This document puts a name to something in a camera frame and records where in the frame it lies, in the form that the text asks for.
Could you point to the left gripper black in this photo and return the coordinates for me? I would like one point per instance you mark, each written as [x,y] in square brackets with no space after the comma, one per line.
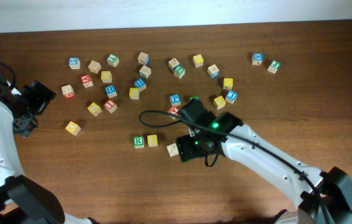
[41,100]

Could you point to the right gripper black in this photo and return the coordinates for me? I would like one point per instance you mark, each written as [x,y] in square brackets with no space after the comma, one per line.
[186,148]

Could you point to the yellow S block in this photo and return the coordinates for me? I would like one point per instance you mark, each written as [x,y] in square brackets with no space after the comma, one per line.
[152,140]

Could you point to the green R block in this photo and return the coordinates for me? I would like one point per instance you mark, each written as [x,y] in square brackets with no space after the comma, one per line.
[138,142]

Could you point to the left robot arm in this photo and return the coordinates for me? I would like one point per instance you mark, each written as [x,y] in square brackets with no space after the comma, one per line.
[21,199]

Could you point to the yellow block near arm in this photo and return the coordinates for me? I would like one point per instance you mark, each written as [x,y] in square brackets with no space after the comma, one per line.
[73,128]

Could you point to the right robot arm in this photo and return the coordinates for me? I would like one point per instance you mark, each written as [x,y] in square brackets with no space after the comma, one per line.
[319,196]

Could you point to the wooden block red side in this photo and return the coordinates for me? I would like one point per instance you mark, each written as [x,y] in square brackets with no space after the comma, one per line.
[68,91]

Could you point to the green V block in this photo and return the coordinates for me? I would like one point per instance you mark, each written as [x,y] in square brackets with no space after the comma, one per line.
[194,98]

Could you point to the red V block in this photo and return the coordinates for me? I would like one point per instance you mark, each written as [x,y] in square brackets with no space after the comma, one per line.
[173,111]

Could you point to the blue P block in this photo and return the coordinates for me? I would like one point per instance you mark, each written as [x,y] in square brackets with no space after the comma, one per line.
[175,100]

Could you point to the blue S block far left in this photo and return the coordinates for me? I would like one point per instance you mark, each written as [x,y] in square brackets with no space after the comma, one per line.
[74,63]

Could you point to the blue I block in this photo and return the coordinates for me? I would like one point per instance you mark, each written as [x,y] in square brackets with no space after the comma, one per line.
[231,96]

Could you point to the red block upper left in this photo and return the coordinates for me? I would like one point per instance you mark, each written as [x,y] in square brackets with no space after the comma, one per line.
[86,81]

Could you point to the plain wooden block upper left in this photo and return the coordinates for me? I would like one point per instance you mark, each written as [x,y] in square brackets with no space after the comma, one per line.
[94,67]

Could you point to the plain wooden block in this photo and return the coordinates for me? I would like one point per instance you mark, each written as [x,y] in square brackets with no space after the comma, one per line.
[94,67]
[173,63]

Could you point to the wooden block blue D front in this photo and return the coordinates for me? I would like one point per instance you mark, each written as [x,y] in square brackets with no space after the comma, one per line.
[213,71]

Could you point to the green Z block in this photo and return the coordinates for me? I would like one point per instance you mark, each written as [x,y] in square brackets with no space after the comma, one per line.
[179,71]

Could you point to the red I block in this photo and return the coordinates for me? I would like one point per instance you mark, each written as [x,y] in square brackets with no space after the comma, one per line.
[111,106]

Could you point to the blue H block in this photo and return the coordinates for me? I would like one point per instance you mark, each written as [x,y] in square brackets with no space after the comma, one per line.
[110,91]

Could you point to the plain wooden block centre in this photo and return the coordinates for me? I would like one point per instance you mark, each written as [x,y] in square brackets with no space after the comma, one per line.
[173,63]

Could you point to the green L block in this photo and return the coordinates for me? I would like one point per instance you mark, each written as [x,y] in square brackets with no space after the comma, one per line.
[113,60]

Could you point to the blue block centre left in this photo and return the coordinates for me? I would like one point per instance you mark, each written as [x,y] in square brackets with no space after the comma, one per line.
[140,84]

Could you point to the wooden block green side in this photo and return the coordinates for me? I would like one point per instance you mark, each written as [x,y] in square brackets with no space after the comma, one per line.
[145,72]

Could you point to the blue X block far right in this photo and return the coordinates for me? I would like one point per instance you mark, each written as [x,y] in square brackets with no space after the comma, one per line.
[257,58]

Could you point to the green J block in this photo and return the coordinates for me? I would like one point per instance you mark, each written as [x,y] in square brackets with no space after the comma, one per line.
[274,66]

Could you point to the wooden block blue D side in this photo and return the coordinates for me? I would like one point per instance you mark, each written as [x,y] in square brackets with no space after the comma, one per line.
[143,58]

